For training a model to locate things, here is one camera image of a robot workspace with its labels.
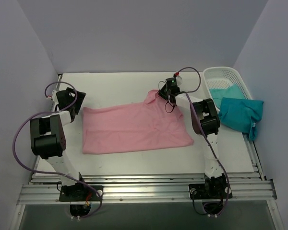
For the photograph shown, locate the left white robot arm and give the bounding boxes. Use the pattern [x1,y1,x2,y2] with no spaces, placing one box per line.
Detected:
[30,87,87,201]

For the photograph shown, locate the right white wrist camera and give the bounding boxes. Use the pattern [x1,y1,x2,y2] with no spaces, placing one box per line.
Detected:
[173,72,183,86]

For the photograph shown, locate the pink t shirt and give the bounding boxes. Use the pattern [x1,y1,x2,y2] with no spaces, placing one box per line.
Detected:
[82,90,194,154]

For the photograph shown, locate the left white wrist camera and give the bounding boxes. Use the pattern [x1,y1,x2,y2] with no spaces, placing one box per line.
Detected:
[46,89,59,103]

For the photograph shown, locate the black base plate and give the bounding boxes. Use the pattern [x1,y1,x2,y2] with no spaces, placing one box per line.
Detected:
[59,184,104,202]
[188,184,227,200]

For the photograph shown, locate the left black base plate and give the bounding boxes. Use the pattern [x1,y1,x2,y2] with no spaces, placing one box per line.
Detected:
[59,184,104,202]

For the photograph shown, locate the white plastic basket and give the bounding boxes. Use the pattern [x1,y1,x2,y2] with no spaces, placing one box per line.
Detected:
[202,67,252,113]

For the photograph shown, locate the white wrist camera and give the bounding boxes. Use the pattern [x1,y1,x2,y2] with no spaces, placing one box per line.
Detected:
[173,72,183,86]
[46,89,59,103]

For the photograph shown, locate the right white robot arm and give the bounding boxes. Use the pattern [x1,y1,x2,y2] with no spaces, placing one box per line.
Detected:
[158,77,228,198]

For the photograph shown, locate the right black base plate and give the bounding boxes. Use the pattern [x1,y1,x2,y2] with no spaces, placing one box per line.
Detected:
[188,184,227,200]

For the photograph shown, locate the teal t shirt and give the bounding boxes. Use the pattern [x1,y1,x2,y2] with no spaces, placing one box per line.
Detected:
[210,84,264,141]

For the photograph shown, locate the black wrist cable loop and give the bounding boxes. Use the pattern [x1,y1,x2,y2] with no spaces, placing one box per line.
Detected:
[158,80,177,115]

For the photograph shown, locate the aluminium mounting rail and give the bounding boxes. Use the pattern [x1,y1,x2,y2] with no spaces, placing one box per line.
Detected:
[17,172,277,205]

